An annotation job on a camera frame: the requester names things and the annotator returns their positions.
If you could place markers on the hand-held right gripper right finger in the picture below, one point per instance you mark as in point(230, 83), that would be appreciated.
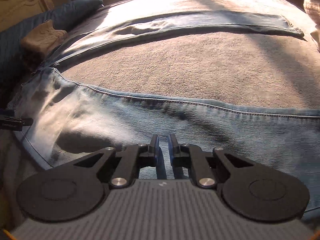
point(173, 145)

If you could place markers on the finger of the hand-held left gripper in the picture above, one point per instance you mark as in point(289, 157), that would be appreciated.
point(26, 122)

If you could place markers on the beige pants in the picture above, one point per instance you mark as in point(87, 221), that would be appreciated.
point(42, 38)

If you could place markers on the grey blanket bed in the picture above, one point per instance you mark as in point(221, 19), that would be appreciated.
point(175, 67)

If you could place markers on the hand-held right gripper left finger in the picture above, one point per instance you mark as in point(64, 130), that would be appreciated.
point(153, 145)

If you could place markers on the cream carved headboard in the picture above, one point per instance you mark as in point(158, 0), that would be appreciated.
point(25, 0)

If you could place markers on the blue pillow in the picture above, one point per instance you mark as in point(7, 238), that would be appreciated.
point(25, 30)

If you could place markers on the blue denim jeans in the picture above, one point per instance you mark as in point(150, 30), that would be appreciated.
point(100, 110)

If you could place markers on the dark plaid shirt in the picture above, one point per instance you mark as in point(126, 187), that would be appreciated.
point(33, 61)

